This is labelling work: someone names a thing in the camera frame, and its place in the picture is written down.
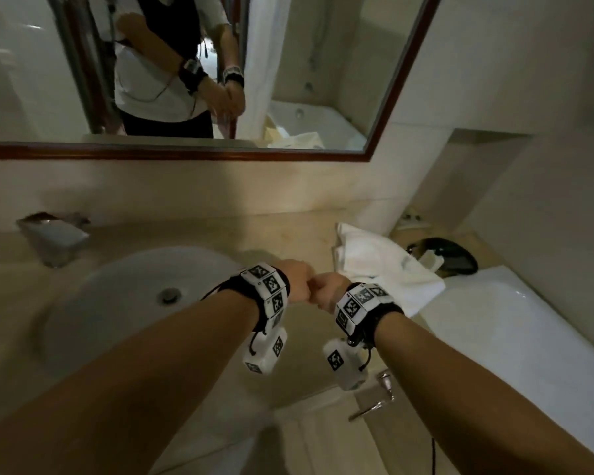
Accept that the person's left hand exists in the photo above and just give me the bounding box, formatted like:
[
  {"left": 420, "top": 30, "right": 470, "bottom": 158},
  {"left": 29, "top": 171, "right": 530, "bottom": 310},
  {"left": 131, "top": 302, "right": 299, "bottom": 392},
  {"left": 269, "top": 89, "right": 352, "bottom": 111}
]
[{"left": 272, "top": 259, "right": 315, "bottom": 305}]

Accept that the person's right hand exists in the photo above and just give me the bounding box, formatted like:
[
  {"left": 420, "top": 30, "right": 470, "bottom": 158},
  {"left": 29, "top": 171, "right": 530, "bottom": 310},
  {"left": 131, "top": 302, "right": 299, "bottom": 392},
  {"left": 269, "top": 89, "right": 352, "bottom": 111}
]
[{"left": 308, "top": 272, "right": 353, "bottom": 315}]

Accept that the white towel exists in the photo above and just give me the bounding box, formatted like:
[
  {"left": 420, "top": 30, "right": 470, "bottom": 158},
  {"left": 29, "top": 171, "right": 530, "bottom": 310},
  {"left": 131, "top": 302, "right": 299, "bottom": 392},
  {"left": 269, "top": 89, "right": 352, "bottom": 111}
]
[{"left": 332, "top": 222, "right": 447, "bottom": 318}]

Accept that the white oval sink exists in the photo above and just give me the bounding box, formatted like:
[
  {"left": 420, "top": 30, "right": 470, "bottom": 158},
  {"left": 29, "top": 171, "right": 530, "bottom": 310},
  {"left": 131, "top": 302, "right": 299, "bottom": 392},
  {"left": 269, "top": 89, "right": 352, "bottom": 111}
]
[{"left": 42, "top": 245, "right": 244, "bottom": 377}]

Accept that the person's right forearm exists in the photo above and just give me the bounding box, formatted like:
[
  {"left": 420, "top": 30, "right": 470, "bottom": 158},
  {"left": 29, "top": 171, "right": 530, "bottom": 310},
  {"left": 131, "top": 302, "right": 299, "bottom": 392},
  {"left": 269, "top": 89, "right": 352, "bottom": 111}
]
[{"left": 374, "top": 311, "right": 594, "bottom": 475}]

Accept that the person's left forearm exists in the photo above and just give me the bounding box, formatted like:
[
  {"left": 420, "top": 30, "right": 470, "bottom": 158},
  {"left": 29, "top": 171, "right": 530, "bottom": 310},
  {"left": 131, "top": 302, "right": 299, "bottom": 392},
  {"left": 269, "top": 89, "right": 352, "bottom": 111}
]
[{"left": 0, "top": 290, "right": 261, "bottom": 475}]

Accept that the black left wrist marker band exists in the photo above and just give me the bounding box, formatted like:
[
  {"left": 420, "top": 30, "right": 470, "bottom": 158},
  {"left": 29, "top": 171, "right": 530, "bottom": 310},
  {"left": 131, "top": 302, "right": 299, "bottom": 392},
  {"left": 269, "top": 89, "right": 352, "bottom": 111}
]
[{"left": 200, "top": 261, "right": 292, "bottom": 337}]

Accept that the black wrist marker band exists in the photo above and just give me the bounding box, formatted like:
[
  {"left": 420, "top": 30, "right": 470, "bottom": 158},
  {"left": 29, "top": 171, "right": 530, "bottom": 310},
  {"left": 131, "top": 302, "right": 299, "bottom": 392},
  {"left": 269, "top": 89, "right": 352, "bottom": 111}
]
[
  {"left": 200, "top": 261, "right": 292, "bottom": 337},
  {"left": 334, "top": 283, "right": 405, "bottom": 348}
]

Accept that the black right wrist marker band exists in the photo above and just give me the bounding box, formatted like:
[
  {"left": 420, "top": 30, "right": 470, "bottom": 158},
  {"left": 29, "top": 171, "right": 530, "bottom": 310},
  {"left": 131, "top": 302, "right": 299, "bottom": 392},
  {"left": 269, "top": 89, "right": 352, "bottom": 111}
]
[{"left": 334, "top": 283, "right": 405, "bottom": 348}]

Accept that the white pump bottle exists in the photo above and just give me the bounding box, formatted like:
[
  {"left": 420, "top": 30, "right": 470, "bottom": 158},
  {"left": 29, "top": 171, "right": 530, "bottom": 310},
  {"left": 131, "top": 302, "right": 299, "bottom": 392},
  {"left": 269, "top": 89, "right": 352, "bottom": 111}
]
[{"left": 418, "top": 249, "right": 446, "bottom": 274}]

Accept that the small amenity tray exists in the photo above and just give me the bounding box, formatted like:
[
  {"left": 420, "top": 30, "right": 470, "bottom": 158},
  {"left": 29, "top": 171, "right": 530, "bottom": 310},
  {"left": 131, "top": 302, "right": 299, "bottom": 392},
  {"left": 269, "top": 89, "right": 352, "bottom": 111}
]
[{"left": 395, "top": 208, "right": 434, "bottom": 231}]

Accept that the black oval tray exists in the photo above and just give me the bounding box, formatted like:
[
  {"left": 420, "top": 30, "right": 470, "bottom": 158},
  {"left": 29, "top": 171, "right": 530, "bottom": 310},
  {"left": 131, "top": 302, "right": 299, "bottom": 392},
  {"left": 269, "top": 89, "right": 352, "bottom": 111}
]
[{"left": 405, "top": 237, "right": 479, "bottom": 278}]

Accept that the wooden bathtub ledge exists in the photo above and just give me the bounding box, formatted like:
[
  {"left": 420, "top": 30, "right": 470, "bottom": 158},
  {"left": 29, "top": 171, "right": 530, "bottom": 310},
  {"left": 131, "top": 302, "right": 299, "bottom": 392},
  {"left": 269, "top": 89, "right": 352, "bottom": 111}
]
[{"left": 391, "top": 227, "right": 501, "bottom": 282}]

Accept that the white bathtub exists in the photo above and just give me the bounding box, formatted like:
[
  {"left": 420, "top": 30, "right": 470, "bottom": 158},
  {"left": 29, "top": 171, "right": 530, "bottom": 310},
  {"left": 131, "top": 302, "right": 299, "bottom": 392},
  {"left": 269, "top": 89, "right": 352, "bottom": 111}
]
[{"left": 418, "top": 265, "right": 594, "bottom": 466}]

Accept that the chrome faucet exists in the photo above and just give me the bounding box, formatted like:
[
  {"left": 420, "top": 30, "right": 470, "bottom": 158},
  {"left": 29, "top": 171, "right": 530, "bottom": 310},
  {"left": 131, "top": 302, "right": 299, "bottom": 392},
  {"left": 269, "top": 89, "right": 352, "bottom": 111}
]
[{"left": 15, "top": 211, "right": 91, "bottom": 269}]

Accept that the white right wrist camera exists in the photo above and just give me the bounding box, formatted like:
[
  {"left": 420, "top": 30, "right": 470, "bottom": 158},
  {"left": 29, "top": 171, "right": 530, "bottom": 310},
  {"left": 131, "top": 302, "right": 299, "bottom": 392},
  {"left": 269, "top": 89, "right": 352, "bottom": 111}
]
[{"left": 322, "top": 338, "right": 370, "bottom": 391}]

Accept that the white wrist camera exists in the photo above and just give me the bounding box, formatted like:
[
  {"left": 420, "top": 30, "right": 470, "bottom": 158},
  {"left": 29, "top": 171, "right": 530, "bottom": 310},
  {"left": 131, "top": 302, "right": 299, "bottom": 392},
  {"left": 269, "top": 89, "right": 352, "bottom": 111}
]
[
  {"left": 322, "top": 338, "right": 370, "bottom": 391},
  {"left": 242, "top": 327, "right": 289, "bottom": 375}
]

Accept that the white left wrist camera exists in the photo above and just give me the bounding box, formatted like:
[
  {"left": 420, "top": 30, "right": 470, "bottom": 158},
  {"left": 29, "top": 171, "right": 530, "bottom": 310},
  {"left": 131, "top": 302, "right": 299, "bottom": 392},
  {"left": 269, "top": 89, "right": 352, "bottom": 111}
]
[{"left": 242, "top": 327, "right": 289, "bottom": 375}]

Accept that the chrome towel ring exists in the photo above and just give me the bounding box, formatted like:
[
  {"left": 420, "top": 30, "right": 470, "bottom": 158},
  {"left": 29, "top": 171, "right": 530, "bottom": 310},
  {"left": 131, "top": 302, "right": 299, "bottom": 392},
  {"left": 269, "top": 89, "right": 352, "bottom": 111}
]
[{"left": 348, "top": 369, "right": 397, "bottom": 422}]

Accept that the wooden framed wall mirror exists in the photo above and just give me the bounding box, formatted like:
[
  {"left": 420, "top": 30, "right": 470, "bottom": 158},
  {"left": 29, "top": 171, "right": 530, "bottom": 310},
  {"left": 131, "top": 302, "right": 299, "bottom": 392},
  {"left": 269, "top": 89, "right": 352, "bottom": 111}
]
[{"left": 0, "top": 0, "right": 444, "bottom": 163}]

